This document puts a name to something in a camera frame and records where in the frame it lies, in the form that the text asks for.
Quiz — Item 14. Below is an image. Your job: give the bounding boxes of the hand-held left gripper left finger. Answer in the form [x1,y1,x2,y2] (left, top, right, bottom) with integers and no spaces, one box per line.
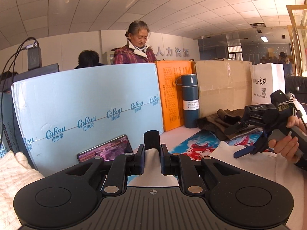
[65,144,145,197]

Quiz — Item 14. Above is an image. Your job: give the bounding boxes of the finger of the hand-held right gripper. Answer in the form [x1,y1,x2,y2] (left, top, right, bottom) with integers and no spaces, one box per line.
[234,134,276,159]
[224,118,264,136]

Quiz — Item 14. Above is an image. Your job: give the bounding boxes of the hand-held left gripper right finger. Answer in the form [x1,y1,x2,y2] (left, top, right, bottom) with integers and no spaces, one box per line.
[161,144,243,197]

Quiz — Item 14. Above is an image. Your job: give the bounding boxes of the brown pants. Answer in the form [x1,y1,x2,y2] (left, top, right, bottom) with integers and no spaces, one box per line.
[197,109,263,140]

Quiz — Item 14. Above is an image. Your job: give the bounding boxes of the white garment with black cuff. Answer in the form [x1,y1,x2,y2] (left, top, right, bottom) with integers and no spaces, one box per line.
[143,130,307,230]

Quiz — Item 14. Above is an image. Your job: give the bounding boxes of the person's right hand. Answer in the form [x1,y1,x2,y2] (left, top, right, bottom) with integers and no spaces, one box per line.
[268,116,307,164]

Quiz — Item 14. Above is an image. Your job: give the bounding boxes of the white paper bag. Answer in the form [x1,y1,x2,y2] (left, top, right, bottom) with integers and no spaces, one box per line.
[252,63,286,106]

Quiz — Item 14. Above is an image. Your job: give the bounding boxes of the black smartphone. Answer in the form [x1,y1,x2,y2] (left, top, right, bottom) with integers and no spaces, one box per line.
[77,135,133,164]

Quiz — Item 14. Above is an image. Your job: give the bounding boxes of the printed cartoon mat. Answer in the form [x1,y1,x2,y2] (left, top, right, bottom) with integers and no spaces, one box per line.
[127,128,264,187]

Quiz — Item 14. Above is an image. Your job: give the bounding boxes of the large brown cardboard box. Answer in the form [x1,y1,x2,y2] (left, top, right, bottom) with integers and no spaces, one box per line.
[194,60,253,119]

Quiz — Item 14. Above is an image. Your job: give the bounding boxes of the black chair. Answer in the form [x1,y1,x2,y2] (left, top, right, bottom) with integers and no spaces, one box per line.
[285,75,307,101]

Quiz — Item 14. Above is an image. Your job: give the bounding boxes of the dark blue vacuum bottle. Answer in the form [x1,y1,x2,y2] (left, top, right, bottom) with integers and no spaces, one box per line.
[175,74,200,128]

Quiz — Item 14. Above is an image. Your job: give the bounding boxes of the orange printed box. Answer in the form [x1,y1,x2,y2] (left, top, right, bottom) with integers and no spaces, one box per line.
[155,60,196,132]

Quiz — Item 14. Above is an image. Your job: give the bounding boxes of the light blue carton box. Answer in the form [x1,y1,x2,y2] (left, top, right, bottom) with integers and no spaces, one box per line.
[11,62,165,170]

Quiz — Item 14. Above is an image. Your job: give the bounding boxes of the person's cream knit sweater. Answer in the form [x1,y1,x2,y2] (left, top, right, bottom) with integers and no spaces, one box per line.
[0,150,46,230]

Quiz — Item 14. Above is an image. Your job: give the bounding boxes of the black monitor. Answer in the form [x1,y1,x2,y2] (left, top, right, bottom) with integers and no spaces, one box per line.
[13,63,60,83]

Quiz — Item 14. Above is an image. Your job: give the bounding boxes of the black power adapter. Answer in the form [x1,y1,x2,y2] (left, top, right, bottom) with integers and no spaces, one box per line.
[27,42,42,71]

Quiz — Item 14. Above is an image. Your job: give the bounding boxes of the gold metal frame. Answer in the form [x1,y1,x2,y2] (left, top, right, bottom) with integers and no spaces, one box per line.
[286,5,307,77]

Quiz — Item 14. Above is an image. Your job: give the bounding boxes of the black cable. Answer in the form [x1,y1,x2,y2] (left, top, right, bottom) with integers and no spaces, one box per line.
[0,37,37,149]
[3,44,34,94]

